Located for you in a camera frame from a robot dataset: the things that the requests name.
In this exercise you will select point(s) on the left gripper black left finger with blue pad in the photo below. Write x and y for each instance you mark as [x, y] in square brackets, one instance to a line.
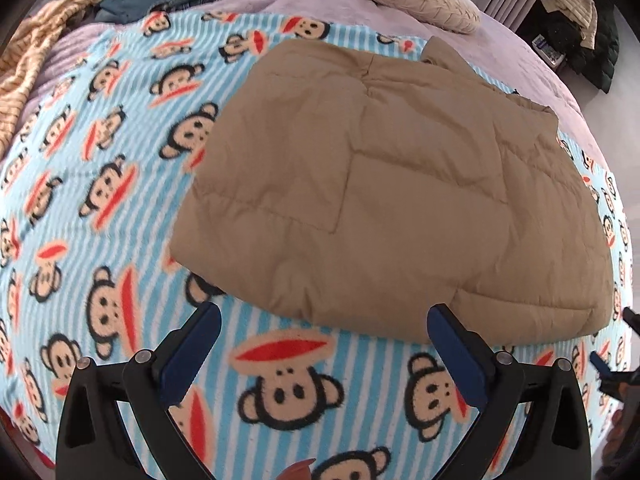
[93, 441]

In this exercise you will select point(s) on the small box with label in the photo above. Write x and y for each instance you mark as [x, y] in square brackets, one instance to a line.
[552, 57]

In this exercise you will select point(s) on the blue monkey print blanket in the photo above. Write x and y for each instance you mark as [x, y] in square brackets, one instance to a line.
[88, 199]

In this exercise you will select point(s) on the dark coats pile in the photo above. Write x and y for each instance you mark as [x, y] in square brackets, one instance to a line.
[597, 65]

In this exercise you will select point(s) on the cream quilted jacket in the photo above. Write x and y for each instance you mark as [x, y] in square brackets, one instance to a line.
[582, 12]

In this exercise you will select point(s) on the tan striped cloth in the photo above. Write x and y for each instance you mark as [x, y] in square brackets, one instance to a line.
[23, 58]

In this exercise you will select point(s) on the tan puffer jacket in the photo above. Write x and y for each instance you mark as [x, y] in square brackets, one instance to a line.
[354, 190]

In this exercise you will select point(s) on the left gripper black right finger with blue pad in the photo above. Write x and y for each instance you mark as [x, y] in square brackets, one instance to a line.
[554, 441]

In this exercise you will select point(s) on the lilac bed cover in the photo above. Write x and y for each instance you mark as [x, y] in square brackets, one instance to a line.
[493, 47]

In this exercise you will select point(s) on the person's right hand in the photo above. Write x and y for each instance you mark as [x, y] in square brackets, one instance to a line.
[620, 455]

